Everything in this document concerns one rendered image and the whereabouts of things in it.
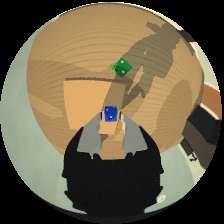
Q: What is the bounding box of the blue die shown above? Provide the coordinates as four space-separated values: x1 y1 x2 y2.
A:
104 106 117 122

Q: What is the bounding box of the tan flat mat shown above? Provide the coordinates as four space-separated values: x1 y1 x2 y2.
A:
64 80 126 135

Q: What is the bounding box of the green die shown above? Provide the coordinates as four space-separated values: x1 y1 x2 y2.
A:
112 58 132 77

